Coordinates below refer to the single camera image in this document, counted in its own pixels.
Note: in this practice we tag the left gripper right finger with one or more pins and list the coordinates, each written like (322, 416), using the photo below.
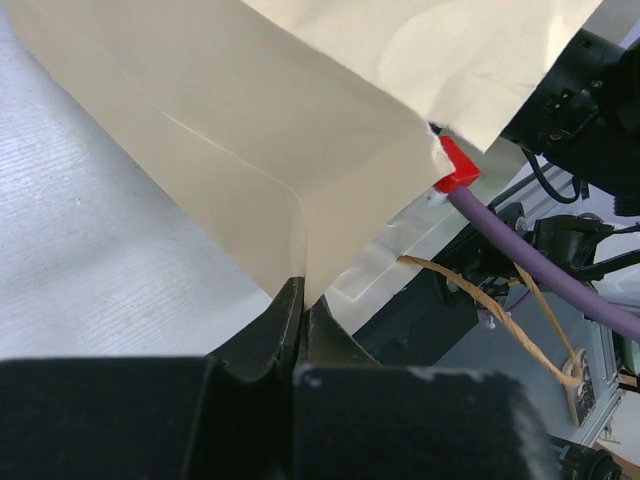
(323, 341)

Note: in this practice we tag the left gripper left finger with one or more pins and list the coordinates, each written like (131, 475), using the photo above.
(261, 355)

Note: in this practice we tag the beige paper bag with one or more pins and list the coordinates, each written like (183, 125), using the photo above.
(167, 165)

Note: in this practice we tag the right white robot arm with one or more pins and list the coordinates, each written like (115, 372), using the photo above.
(584, 117)

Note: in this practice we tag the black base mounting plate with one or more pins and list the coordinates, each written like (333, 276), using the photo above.
(428, 324)

